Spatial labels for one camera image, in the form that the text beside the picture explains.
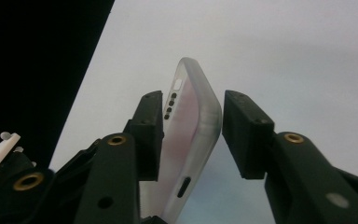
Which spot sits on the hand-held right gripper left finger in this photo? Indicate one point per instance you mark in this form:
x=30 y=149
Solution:
x=147 y=140

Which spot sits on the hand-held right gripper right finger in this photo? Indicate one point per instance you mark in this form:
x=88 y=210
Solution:
x=247 y=137

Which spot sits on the translucent iridescent phone case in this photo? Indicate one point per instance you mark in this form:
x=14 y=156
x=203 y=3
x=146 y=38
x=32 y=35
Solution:
x=186 y=130

